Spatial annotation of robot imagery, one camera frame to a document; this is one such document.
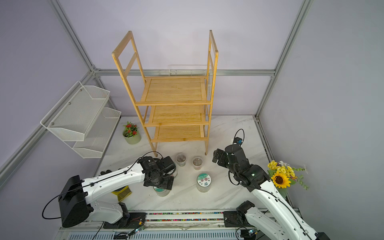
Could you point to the seed jar with floral lid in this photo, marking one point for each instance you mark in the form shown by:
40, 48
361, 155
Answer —
204, 182

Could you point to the bamboo three-tier shelf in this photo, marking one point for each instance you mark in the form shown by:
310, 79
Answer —
171, 108

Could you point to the green pot with red flowers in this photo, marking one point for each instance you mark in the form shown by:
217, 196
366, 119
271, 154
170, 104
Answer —
131, 133

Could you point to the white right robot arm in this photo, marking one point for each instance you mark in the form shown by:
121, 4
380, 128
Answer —
288, 225

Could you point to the white mesh wall basket rack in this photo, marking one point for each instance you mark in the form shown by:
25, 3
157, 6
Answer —
83, 121

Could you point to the small clear seed cup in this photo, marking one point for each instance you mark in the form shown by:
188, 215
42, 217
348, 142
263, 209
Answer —
181, 159
197, 163

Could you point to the small clear seed cup right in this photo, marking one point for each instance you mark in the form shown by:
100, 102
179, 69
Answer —
197, 163

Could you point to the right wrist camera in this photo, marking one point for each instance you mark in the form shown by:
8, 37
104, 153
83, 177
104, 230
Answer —
238, 141

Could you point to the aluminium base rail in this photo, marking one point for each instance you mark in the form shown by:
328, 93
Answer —
179, 225

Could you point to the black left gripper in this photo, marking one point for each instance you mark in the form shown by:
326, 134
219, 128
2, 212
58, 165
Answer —
165, 184

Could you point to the small clear seed cup middle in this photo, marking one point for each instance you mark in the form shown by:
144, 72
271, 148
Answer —
181, 159

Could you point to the sunflower bouquet in vase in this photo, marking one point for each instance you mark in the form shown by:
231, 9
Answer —
284, 176

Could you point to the black and yellow glove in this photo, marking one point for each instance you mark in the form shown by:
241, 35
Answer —
122, 193

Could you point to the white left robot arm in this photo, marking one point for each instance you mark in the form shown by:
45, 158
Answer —
80, 201

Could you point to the green-lid sunflower seed jar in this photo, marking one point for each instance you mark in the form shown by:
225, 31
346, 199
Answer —
161, 192

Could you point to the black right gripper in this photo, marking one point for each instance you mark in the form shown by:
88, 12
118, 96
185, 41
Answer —
224, 156

